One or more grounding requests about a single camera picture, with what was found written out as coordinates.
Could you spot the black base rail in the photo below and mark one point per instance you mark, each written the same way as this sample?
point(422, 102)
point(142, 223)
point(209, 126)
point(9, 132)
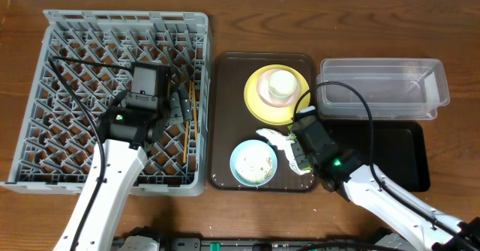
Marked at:
point(145, 238)

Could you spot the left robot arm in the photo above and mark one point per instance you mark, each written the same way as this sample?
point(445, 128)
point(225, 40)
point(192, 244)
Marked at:
point(126, 137)

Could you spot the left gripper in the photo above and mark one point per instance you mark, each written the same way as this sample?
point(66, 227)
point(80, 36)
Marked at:
point(177, 106)

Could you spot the dark brown serving tray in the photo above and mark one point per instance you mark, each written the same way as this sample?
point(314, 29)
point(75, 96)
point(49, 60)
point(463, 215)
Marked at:
point(230, 122)

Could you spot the black tray bin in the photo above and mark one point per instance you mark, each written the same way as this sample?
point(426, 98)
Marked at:
point(398, 149)

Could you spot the leftover rice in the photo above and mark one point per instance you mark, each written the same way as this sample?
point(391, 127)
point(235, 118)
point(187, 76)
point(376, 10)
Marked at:
point(254, 165)

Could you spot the wooden chopstick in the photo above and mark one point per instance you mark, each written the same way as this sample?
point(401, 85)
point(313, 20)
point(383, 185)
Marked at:
point(194, 102)
point(186, 140)

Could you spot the cream white cup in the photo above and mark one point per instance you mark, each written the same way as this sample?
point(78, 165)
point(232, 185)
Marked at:
point(282, 84)

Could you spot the pink bowl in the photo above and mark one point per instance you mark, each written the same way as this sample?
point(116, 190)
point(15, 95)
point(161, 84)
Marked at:
point(263, 92)

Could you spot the green snack wrapper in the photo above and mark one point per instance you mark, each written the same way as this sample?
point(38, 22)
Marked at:
point(299, 164)

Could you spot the white napkin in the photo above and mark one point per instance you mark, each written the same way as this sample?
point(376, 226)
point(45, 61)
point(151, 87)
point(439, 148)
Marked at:
point(279, 140)

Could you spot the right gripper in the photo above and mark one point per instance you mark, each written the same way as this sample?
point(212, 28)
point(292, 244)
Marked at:
point(300, 152)

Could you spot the light blue bowl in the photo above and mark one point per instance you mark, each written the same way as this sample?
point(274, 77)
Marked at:
point(244, 145)

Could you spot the yellow plate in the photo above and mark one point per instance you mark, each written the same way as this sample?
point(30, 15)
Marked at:
point(262, 111)

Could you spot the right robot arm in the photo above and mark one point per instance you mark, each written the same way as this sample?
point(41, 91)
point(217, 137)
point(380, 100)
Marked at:
point(423, 226)

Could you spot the clear plastic bin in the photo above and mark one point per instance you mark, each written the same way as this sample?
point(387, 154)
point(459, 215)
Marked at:
point(394, 88)

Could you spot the grey plastic dishwasher rack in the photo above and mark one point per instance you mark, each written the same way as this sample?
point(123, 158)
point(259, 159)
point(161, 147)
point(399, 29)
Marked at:
point(84, 64)

